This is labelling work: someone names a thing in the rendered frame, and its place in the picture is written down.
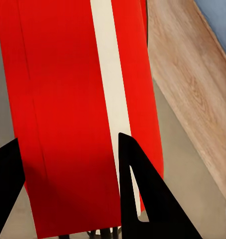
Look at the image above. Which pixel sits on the radio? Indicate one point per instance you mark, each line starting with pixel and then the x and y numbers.
pixel 77 73

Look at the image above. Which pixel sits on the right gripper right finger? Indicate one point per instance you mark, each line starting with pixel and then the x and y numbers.
pixel 167 219

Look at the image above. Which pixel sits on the coffee table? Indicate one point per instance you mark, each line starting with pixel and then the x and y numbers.
pixel 185 174

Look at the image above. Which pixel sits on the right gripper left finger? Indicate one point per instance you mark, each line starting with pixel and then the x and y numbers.
pixel 12 178

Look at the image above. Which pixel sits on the sofa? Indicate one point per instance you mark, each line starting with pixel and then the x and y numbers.
pixel 213 13

